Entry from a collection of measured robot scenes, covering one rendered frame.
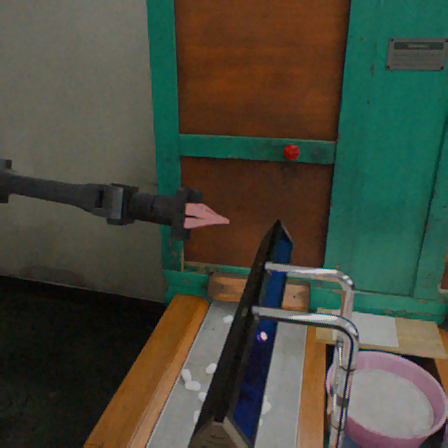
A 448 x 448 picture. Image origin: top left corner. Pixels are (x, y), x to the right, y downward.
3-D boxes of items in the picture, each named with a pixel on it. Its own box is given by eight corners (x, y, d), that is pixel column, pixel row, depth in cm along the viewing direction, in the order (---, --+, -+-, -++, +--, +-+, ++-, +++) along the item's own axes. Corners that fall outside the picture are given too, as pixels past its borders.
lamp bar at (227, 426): (186, 459, 53) (183, 416, 50) (261, 244, 109) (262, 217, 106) (250, 472, 52) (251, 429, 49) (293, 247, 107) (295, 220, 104)
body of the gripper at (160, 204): (193, 239, 89) (162, 233, 92) (200, 189, 88) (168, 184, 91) (178, 241, 83) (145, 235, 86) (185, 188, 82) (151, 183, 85)
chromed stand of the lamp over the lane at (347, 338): (236, 500, 86) (239, 312, 68) (252, 421, 104) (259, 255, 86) (334, 522, 82) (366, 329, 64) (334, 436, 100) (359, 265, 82)
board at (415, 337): (315, 342, 117) (315, 338, 117) (317, 310, 130) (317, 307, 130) (446, 360, 110) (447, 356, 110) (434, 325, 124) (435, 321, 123)
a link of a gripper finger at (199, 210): (230, 245, 86) (188, 236, 90) (236, 209, 85) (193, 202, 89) (217, 248, 80) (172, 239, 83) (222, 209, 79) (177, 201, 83)
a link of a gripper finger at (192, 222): (232, 233, 86) (190, 225, 89) (237, 197, 85) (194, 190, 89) (219, 235, 80) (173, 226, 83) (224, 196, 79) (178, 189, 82)
